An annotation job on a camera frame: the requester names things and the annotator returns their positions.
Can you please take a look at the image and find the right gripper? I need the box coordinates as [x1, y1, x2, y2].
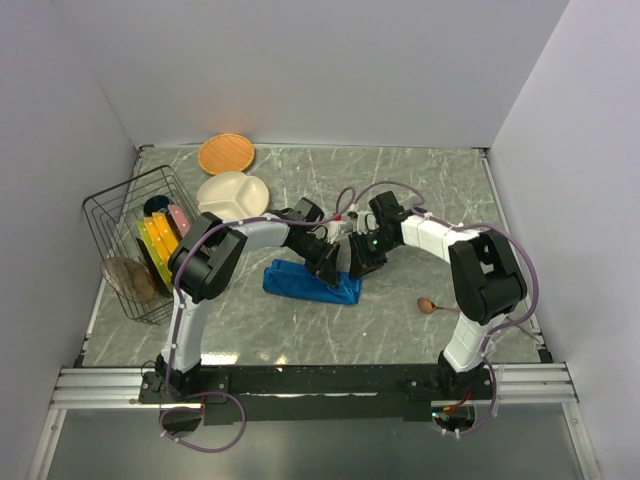
[348, 229, 399, 280]

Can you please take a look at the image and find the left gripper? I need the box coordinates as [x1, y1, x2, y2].
[290, 234, 341, 290]

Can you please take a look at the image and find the blue cloth napkin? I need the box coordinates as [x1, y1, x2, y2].
[262, 259, 363, 305]

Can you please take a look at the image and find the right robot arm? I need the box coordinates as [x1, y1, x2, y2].
[348, 191, 527, 399]

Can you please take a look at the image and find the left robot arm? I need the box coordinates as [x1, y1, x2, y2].
[155, 198, 340, 402]

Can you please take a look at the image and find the wooden spoon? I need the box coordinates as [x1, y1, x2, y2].
[417, 297, 460, 314]

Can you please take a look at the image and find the cream divided plate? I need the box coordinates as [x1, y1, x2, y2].
[196, 172, 270, 221]

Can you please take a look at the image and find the pink plate in rack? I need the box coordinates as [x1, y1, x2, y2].
[167, 204, 191, 239]

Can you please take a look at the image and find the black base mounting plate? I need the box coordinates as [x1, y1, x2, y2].
[139, 364, 493, 425]

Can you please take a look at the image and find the orange woven round mat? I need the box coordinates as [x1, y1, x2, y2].
[198, 133, 255, 175]

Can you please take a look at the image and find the green plate in rack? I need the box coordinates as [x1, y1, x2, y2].
[137, 217, 173, 293]

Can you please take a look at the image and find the metal fork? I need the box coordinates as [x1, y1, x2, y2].
[516, 324, 544, 345]

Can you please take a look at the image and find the yellow plate in rack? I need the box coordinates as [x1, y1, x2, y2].
[144, 212, 179, 266]

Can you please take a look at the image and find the dark blue bowl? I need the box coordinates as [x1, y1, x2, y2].
[143, 195, 171, 217]

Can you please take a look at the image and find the brown wooden plate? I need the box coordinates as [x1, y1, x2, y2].
[100, 257, 158, 304]

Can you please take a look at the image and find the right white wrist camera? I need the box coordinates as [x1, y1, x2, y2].
[347, 211, 378, 234]

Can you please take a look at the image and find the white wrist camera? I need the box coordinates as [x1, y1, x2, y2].
[324, 216, 346, 243]
[347, 211, 378, 234]

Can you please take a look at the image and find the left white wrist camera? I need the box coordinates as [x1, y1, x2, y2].
[324, 216, 346, 243]

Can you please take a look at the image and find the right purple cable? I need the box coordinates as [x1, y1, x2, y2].
[357, 180, 541, 439]

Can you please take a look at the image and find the purple cable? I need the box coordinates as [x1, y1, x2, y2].
[158, 187, 357, 455]
[357, 180, 541, 439]

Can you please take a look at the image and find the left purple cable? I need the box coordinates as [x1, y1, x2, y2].
[158, 187, 357, 455]

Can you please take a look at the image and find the black wire dish rack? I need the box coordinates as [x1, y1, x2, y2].
[82, 165, 198, 325]

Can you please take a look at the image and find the aluminium rail frame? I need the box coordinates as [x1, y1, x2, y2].
[28, 363, 603, 479]

